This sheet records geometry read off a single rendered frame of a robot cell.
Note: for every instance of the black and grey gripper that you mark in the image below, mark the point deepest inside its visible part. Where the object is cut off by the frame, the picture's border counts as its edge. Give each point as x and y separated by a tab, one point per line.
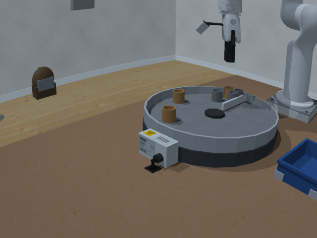
230	30

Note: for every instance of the bronze bushing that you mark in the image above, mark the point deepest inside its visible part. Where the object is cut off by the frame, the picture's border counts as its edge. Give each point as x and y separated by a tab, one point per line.
168	114
178	96
226	89

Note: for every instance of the grey cylinder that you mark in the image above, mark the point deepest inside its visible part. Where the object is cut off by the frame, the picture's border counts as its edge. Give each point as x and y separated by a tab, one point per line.
232	94
216	95
240	91

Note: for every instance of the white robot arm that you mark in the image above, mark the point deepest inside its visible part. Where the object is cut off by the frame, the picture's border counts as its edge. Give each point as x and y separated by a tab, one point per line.
298	16

